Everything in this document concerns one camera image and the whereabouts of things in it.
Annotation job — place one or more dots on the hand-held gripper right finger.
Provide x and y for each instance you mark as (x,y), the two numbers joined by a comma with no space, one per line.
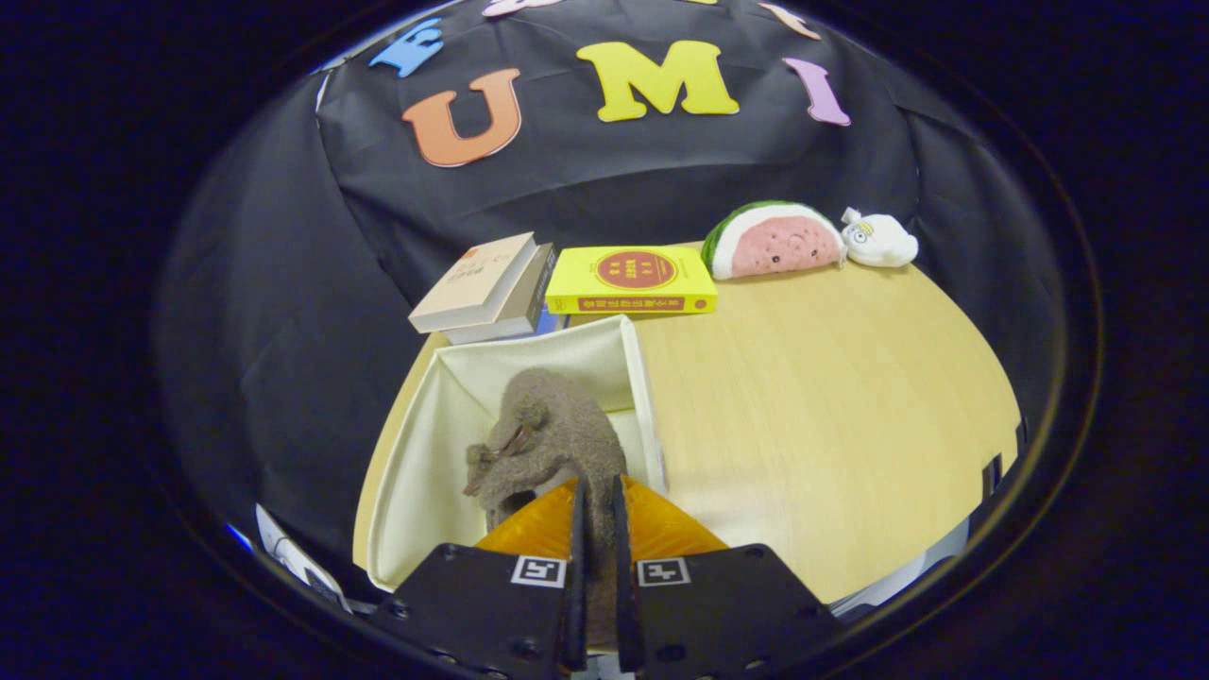
(623,586)

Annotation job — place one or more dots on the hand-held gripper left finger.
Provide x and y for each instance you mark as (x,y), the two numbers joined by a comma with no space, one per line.
(578,586)

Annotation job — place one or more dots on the brown fuzzy shoe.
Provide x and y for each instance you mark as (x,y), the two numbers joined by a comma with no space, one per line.
(567,416)
(491,484)

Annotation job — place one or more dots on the cream fabric storage box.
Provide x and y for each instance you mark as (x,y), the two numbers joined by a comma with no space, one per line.
(425,491)

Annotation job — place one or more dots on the blue book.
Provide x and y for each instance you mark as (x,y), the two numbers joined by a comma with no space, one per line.
(551,323)

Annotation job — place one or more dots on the grey book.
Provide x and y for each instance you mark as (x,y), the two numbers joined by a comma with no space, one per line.
(529,312)

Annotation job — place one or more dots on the white floor device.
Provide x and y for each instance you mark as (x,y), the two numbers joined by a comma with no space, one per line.
(293,557)

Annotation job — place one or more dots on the yellow book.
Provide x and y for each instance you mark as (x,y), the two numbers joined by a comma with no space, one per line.
(633,274)

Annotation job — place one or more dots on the beige book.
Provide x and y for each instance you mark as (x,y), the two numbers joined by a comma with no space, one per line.
(472,279)

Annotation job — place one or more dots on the watermelon slice plush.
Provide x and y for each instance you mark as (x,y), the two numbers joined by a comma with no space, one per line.
(779,246)

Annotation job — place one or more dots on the black backdrop cloth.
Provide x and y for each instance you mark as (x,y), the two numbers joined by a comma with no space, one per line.
(283,312)

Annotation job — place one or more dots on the white plush toy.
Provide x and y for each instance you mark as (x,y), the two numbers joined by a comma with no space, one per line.
(883,241)

